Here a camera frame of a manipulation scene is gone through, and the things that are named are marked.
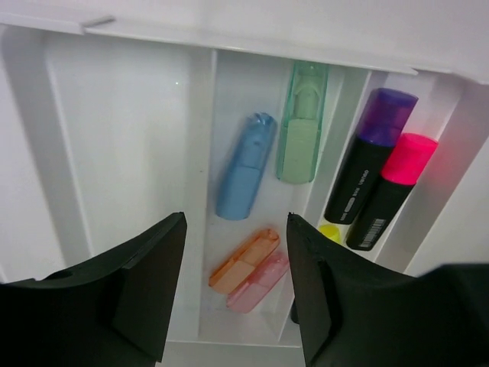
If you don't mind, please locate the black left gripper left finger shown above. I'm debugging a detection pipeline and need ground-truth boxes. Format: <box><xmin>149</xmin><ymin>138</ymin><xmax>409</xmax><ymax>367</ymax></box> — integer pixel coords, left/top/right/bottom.
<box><xmin>1</xmin><ymin>213</ymin><xmax>187</xmax><ymax>366</ymax></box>

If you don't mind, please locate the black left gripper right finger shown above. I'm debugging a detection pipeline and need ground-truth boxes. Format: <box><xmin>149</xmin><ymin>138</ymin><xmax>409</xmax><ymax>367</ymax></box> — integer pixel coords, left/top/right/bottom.
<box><xmin>287</xmin><ymin>214</ymin><xmax>488</xmax><ymax>366</ymax></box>

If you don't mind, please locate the yellow black highlighter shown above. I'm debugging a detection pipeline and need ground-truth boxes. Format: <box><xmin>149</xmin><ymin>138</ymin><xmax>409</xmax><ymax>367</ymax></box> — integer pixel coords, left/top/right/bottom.
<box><xmin>319</xmin><ymin>224</ymin><xmax>342</xmax><ymax>245</ymax></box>

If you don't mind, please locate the orange eraser case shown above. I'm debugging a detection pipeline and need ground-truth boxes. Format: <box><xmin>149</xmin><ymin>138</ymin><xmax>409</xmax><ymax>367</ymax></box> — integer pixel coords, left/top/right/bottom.
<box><xmin>208</xmin><ymin>228</ymin><xmax>280</xmax><ymax>294</ymax></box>

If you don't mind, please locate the pink black highlighter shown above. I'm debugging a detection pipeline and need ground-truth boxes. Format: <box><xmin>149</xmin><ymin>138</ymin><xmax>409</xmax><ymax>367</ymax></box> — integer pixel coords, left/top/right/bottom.
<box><xmin>345</xmin><ymin>133</ymin><xmax>439</xmax><ymax>252</ymax></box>

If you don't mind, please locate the blue eraser case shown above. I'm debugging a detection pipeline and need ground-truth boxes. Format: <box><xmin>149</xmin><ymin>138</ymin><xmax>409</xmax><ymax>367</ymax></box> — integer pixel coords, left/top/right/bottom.
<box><xmin>215</xmin><ymin>112</ymin><xmax>277</xmax><ymax>221</ymax></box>

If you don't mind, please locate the purple black highlighter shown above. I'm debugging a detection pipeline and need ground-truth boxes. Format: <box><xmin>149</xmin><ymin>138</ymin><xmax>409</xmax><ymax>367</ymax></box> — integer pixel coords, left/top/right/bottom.
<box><xmin>324</xmin><ymin>88</ymin><xmax>419</xmax><ymax>225</ymax></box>

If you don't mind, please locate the green eraser case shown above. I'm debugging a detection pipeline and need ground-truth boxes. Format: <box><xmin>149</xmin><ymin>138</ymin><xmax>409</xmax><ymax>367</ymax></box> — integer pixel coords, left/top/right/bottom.
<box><xmin>276</xmin><ymin>60</ymin><xmax>329</xmax><ymax>184</ymax></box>

